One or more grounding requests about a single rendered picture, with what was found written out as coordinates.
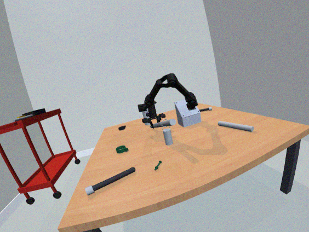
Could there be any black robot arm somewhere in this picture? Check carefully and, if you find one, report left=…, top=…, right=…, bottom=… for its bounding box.
left=138, top=73, right=198, bottom=112

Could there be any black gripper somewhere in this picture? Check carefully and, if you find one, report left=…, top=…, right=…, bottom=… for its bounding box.
left=142, top=110, right=165, bottom=129

